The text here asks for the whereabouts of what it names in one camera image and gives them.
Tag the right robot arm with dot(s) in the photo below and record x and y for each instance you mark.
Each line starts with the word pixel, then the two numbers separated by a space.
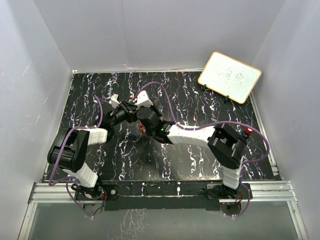
pixel 225 143

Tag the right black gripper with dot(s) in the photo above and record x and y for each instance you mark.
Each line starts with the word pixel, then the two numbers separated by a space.
pixel 151 109

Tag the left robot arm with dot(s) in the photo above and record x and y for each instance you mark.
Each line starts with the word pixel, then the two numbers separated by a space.
pixel 68 152

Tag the small whiteboard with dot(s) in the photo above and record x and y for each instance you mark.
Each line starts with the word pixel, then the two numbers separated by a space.
pixel 229 77

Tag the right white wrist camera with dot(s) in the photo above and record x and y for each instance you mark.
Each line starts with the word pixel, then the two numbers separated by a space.
pixel 142 100

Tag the aluminium frame rail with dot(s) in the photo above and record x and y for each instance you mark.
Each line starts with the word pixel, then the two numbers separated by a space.
pixel 262 191

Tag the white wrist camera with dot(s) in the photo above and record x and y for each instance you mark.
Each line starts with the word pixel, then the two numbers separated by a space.
pixel 142 100
pixel 114 101

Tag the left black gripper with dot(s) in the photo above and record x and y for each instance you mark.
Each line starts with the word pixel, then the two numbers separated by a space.
pixel 130 110

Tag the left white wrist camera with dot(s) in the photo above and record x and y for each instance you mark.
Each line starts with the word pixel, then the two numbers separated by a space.
pixel 114 101

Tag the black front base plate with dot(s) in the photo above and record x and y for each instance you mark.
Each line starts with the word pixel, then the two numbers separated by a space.
pixel 172 194

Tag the red emergency stop button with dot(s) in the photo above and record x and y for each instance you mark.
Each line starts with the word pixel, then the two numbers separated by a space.
pixel 247 132

